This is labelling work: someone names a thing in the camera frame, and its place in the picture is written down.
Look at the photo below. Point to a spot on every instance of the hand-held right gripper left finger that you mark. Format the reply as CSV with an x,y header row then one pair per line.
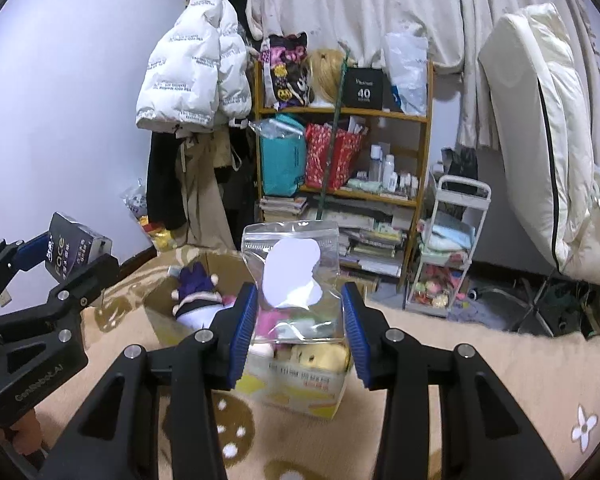
x,y
242,330

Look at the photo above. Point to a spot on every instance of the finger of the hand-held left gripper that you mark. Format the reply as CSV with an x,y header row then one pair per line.
x,y
30,252
95,275

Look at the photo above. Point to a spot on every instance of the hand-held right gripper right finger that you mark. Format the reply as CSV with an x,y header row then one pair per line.
x,y
355,330

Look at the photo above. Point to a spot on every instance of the black tissue packet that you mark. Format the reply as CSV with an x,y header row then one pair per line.
x,y
67,250

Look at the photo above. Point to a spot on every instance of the purple white plush toy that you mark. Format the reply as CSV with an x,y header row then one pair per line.
x,y
200,285

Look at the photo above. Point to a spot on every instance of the clear zip bag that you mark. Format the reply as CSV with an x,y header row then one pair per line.
x,y
325,270

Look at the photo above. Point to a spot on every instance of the cardboard box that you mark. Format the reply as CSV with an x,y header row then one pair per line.
x,y
305,385

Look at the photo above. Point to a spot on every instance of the person's left hand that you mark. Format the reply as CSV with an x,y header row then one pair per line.
x,y
30,430

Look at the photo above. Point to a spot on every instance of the pale pink plush toy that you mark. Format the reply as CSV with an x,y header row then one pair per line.
x,y
262,350

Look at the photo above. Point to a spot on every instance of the yellow plush toy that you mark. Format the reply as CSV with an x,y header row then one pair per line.
x,y
320,355

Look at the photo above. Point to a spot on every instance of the plastic bag with yellow snacks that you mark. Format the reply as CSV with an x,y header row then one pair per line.
x,y
155,232

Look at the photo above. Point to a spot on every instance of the pile of magazines and papers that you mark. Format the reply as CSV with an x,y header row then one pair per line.
x,y
375,245

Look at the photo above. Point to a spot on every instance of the heap of small plush toys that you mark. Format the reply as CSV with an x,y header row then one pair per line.
x,y
435,290

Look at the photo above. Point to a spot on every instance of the black hanging garment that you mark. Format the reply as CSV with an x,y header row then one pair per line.
x,y
162,185

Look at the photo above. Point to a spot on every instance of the beige brown patterned blanket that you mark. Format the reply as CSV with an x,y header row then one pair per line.
x,y
300,440

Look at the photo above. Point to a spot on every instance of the stack of old books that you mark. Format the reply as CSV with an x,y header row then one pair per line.
x,y
282,207

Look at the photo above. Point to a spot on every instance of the beige trousers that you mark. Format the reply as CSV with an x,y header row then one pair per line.
x,y
200,200

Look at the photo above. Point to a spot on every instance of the folded light blue cloth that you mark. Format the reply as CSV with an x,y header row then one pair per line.
x,y
447,232

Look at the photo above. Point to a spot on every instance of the mint green pouch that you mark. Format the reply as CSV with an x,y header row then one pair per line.
x,y
365,185

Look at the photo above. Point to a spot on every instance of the white trolley cart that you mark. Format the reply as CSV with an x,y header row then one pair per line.
x,y
442,195

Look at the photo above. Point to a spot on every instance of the row of small cosmetic bottles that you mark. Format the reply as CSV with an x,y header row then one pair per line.
x,y
375,160

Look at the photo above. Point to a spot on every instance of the teal paper bag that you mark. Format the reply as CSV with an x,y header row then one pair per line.
x,y
280,160

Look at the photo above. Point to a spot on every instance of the red patterned gift bag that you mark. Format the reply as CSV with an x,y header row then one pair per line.
x,y
330,155

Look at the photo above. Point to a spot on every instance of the thin green stick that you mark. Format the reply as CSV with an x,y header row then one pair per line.
x,y
332,145

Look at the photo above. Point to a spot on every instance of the metal stand legs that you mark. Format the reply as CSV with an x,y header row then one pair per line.
x,y
540,300

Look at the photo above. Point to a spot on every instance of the dark printed bag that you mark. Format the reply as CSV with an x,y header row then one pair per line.
x,y
457,165

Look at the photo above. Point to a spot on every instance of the crumpled clear plastic wrap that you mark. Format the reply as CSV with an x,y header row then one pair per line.
x,y
275,129

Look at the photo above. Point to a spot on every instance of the wooden bookshelf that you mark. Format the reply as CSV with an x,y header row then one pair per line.
x,y
360,112

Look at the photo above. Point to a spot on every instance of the white printed puffer jacket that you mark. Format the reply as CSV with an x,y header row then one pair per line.
x,y
190,75

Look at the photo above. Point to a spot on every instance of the small blue container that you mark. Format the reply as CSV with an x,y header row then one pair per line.
x,y
396,97

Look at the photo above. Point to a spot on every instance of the black square box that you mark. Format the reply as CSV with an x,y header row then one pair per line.
x,y
365,90

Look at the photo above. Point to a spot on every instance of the cream duvet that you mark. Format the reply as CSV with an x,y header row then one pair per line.
x,y
595,240

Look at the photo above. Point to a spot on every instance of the blonde wig on mannequin head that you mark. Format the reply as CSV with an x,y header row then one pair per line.
x,y
327,75

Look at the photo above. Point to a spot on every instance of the black pink patterned tote bag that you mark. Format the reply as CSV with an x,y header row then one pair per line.
x,y
285,70

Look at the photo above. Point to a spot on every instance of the translucent white plastic bag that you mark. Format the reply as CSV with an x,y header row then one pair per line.
x,y
407,70

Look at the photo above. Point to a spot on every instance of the white mattress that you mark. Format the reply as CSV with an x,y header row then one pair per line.
x,y
520,110

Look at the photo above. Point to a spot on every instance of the cream curtain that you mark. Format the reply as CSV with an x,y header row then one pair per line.
x,y
360,5

